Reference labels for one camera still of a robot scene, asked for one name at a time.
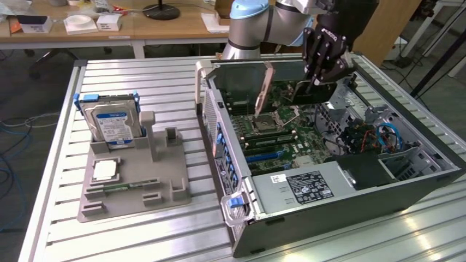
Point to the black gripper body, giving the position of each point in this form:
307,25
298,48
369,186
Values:
346,24

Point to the wooden cabinet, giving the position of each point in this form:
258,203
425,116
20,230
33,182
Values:
397,27

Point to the black open PC case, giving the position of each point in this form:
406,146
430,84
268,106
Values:
363,218

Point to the orange packet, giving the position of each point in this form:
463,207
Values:
16,27

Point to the white paper booklet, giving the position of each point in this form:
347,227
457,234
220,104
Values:
215,24

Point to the black office chair base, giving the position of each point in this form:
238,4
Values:
47,56

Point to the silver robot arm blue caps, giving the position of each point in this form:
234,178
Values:
251,27

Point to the black lamp base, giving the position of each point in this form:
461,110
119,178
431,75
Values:
162,12

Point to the grey parts rack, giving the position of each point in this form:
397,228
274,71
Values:
146,174

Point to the blue latch button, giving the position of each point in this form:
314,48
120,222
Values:
234,203

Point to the white boxes on desk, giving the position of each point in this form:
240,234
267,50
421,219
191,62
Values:
80,24

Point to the clear plastic case latch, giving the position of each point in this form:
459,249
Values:
236,215

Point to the white cardboard box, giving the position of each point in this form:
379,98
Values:
108,23

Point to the green RAM stick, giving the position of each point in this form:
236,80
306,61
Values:
116,187

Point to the graphics card with metal bracket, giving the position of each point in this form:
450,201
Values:
313,94

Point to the raised blue slot retention clip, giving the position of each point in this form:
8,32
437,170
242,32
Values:
220,137

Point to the installed RAM stick with label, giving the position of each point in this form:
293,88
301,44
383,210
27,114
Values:
271,139

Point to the green motherboard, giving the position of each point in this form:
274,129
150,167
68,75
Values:
302,152

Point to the silver CPU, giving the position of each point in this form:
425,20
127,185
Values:
104,170

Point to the white box with black lid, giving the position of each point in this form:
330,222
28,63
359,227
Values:
35,24

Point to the CPU socket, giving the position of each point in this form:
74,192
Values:
263,125

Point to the metal disk bay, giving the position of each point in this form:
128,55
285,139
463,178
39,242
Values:
342,114

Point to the wooden desk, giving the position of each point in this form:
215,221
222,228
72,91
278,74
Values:
163,31

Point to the hard disk in blue caddy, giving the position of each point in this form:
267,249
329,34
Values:
108,122

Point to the blue expansion slot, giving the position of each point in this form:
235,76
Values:
266,158

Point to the metal socket cover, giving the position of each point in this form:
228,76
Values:
289,112

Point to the grey power supply unit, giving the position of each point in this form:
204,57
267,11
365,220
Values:
309,188

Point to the brown cardboard box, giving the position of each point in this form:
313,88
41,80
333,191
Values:
220,8

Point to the white table frame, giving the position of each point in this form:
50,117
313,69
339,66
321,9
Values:
457,65

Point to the black stand pole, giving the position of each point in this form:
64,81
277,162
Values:
437,65

